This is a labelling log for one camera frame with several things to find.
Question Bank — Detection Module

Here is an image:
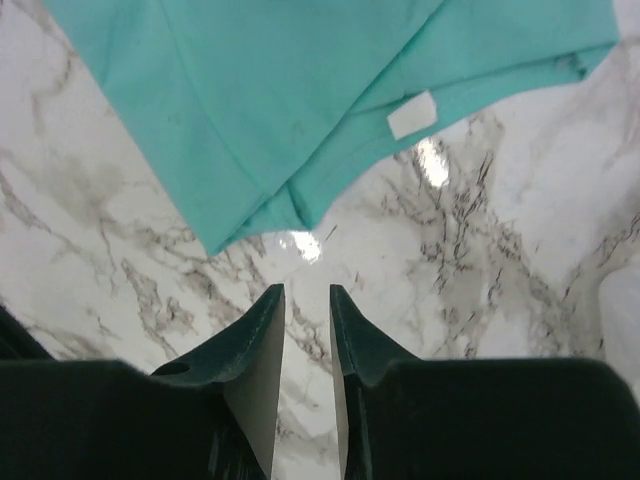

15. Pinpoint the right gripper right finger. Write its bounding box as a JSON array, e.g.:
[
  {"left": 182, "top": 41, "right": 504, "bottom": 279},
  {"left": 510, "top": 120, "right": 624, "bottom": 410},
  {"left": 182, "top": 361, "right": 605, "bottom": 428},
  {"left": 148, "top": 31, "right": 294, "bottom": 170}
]
[{"left": 329, "top": 285, "right": 425, "bottom": 479}]

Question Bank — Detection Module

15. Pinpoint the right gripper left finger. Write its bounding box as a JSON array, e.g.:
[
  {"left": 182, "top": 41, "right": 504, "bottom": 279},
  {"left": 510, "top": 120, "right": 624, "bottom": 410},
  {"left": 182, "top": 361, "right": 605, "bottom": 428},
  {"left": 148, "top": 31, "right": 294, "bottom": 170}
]
[{"left": 152, "top": 284, "right": 285, "bottom": 475}]

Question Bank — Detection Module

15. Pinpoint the teal t shirt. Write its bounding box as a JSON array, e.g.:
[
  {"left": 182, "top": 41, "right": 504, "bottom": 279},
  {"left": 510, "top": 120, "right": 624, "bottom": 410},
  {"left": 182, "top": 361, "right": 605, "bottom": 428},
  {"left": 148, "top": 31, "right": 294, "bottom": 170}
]
[{"left": 47, "top": 1, "right": 619, "bottom": 255}]

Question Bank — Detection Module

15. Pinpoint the rectangular white mesh basket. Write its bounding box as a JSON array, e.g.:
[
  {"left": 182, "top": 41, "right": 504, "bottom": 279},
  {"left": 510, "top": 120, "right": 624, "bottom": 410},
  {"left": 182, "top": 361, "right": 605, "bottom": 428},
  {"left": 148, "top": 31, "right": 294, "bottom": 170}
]
[{"left": 598, "top": 234, "right": 639, "bottom": 371}]

